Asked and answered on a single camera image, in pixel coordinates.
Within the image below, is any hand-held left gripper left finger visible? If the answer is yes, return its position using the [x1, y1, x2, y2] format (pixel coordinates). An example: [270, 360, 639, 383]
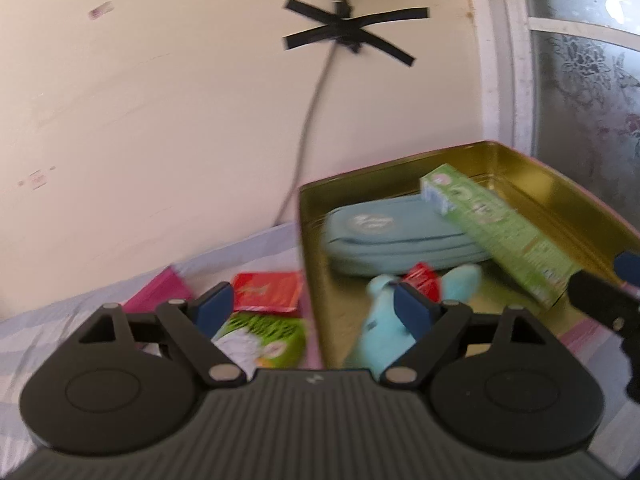
[75, 282, 251, 389]

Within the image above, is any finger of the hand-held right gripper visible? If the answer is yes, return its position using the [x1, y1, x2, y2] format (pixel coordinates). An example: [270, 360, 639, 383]
[567, 270, 640, 333]
[613, 249, 640, 282]

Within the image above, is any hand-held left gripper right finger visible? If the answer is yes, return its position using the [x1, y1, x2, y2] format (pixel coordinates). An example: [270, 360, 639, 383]
[372, 282, 558, 391]

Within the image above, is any red cigarette box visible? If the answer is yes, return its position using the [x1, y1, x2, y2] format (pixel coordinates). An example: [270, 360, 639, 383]
[231, 271, 306, 317]

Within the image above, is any pink and gold tin box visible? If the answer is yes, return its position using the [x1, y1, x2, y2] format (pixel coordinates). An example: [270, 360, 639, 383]
[298, 140, 640, 368]

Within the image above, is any light blue plush toy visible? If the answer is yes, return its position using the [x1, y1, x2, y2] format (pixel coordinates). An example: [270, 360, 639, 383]
[345, 262, 483, 376]

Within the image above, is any small red packet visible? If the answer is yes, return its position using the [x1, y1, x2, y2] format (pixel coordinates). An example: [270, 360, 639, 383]
[402, 261, 442, 302]

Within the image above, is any pink packet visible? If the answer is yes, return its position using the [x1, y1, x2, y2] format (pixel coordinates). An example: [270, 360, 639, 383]
[122, 266, 193, 313]

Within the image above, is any teal pencil case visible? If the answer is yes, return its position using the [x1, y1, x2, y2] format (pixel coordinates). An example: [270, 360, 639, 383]
[320, 195, 493, 277]

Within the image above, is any green and white packet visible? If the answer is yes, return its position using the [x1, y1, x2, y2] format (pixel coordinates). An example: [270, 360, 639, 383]
[212, 311, 307, 376]

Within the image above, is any green toothpaste box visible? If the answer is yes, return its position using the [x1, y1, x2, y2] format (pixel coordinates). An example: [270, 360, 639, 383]
[419, 162, 583, 309]

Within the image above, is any frosted patterned window glass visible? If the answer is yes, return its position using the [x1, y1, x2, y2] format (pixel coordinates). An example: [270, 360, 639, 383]
[520, 0, 640, 233]

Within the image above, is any light striped bed sheet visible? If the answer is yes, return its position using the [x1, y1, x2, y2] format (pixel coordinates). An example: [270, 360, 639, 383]
[0, 222, 640, 480]

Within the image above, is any grey power cable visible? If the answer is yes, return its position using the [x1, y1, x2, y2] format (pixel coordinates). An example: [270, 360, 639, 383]
[272, 0, 356, 226]

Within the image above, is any white window frame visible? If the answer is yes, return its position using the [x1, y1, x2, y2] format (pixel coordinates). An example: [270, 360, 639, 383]
[460, 0, 640, 158]

